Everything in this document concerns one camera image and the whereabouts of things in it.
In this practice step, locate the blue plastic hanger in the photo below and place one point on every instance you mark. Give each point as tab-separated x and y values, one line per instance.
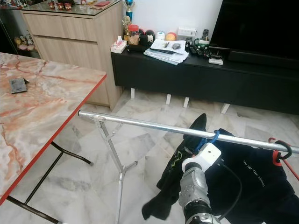
216	136

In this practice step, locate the light wood cabinet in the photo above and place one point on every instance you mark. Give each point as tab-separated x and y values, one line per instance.
70	37

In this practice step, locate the small dark wallet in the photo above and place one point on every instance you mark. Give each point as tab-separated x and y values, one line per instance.
19	85

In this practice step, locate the black soundbar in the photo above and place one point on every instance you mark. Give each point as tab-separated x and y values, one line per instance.
261	57

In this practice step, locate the steel clothes rack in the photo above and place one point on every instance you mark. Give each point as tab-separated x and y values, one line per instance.
145	124

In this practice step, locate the marble folding table red edge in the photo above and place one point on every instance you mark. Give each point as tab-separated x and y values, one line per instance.
37	107

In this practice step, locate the stack of white papers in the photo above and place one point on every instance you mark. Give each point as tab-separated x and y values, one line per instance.
166	50

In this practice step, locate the white round pot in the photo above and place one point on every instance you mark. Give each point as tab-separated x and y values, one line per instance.
160	36

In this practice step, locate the black TV console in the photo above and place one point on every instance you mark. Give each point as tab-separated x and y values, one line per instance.
196	79

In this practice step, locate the pink tissue box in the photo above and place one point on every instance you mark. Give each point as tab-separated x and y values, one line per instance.
118	46

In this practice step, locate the red hanger with black hook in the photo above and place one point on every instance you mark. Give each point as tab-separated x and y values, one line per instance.
276	162

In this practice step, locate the small white device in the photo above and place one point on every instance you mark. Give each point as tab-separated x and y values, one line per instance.
216	61

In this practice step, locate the white wall socket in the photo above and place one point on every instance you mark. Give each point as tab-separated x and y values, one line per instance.
187	33

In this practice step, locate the orange ball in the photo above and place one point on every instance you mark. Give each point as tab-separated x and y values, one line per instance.
170	37

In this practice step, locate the red lid jar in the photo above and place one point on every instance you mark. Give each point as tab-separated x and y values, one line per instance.
133	35

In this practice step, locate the black plush toy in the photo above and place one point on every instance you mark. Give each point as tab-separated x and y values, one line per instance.
146	37

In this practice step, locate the black logo T-shirt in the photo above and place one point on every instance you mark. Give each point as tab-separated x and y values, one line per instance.
168	182

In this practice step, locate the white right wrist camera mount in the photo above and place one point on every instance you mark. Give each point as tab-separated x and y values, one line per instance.
205	154

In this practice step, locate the black television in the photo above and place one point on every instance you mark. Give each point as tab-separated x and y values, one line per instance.
257	21

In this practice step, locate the glass display cabinet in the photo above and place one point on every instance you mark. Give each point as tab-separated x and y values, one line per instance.
11	28

